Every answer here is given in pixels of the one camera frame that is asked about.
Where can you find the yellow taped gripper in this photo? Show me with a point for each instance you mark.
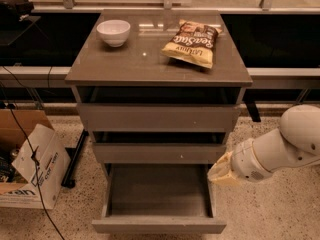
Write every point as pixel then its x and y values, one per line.
pixel 249 163

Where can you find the grey bottom drawer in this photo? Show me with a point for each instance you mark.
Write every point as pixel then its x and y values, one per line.
pixel 158 198

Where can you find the grey drawer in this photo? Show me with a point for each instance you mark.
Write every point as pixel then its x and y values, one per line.
pixel 159 147
pixel 158 198
pixel 157 118

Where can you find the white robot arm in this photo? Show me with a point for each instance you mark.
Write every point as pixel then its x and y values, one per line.
pixel 294 143

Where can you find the grey drawer cabinet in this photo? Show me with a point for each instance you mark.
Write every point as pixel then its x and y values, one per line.
pixel 138 72

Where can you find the grey middle drawer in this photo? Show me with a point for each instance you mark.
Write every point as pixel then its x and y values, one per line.
pixel 159 147

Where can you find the grey top drawer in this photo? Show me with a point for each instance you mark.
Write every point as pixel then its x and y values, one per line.
pixel 157 118

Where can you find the black table leg right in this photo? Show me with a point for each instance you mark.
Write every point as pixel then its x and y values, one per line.
pixel 250 101

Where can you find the black table leg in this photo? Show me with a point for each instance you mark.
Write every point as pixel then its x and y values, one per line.
pixel 74 154
pixel 250 101

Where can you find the yellow sea salt chip bag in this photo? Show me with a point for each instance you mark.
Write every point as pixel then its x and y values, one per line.
pixel 193 43

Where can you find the black table leg left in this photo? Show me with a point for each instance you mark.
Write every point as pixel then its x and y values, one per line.
pixel 74 154

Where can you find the white ceramic bowl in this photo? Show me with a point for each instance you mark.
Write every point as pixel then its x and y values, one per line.
pixel 114 32

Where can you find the open cardboard box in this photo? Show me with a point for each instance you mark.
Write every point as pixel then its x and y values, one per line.
pixel 40 163

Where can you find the black bag on shelf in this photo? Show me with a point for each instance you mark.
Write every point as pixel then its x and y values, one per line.
pixel 14 10

